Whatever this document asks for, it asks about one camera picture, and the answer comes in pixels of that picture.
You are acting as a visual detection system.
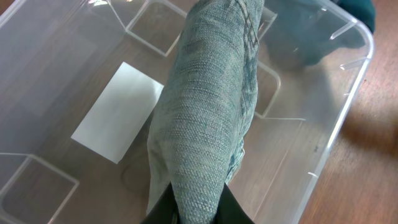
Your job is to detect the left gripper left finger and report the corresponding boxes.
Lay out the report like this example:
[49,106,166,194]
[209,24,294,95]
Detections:
[141,184,180,224]

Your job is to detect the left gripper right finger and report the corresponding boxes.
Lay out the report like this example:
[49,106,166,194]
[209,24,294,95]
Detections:
[214,184,254,224]

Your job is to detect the light blue jeans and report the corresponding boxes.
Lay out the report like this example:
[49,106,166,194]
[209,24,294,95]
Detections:
[147,0,264,223]

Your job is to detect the white label in bin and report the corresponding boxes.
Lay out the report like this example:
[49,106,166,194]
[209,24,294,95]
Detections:
[71,62,164,164]

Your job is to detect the clear plastic storage bin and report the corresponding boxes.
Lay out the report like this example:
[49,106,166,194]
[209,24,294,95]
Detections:
[1,0,374,223]

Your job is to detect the blue taped shirt bundle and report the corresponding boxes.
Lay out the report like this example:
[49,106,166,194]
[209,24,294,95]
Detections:
[267,0,376,68]

